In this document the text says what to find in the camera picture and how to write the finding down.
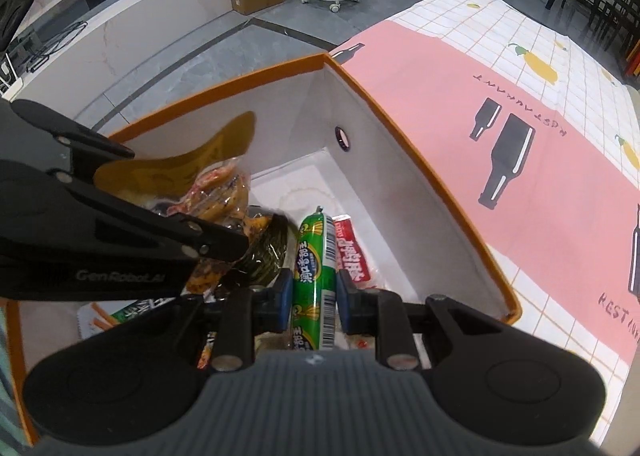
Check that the dark green snack packet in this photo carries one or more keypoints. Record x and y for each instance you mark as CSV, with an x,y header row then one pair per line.
x,y
265,246

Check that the green sausage packet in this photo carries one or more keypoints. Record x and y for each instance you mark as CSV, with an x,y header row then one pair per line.
x,y
312,266

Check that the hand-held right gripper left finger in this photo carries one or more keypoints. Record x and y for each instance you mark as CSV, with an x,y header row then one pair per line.
x,y
282,301

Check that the pink and white printed mat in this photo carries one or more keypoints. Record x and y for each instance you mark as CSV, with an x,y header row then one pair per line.
x,y
550,216

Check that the yellow snack bag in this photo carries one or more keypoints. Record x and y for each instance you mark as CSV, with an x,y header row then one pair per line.
x,y
200,156

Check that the black dining chair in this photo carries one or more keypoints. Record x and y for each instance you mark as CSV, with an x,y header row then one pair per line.
x,y
605,1
627,21

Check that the stacked orange plastic stools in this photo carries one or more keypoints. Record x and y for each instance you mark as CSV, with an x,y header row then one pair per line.
x,y
634,61

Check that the white spicy strip snack packet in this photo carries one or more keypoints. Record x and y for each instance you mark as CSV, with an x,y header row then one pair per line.
x,y
130,314

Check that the orange snack packet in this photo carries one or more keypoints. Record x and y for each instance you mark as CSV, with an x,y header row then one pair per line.
x,y
215,193

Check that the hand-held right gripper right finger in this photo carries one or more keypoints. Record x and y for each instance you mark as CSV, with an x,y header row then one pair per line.
x,y
346,301

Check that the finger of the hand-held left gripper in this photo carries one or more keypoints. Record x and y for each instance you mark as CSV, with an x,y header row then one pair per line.
x,y
100,143
200,238

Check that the small red snack packet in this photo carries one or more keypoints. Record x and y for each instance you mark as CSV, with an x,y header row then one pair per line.
x,y
206,351

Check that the orange-rimmed white storage box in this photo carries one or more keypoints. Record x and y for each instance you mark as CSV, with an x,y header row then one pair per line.
x,y
390,176

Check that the white media console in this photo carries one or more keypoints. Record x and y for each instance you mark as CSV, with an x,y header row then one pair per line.
x,y
125,21

